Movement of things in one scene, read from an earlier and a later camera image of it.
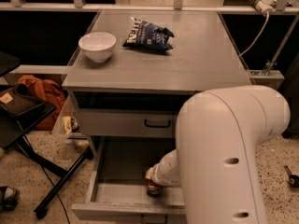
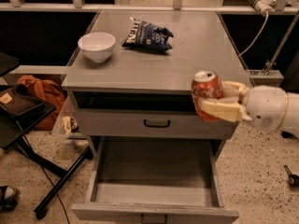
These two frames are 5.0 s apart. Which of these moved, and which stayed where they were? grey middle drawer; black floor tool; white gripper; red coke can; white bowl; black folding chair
Moved: red coke can; white gripper
Stayed: black folding chair; white bowl; grey middle drawer; black floor tool
